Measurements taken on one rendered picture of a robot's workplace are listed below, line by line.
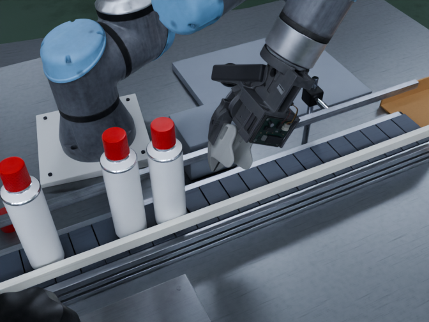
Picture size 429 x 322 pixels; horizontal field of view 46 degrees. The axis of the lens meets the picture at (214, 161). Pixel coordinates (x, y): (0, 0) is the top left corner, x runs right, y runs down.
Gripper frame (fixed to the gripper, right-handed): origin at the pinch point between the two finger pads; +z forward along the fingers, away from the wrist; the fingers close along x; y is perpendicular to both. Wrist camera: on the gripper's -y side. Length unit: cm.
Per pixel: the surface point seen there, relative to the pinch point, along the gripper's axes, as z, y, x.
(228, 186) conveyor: 6.4, -2.0, 7.9
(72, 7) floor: 73, -249, 69
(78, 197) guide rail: 12.1, -3.5, -17.3
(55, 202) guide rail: 13.3, -3.7, -20.5
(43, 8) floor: 81, -256, 54
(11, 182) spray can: 6.1, 1.1, -29.6
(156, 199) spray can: 7.4, 1.4, -7.9
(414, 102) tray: -15, -10, 54
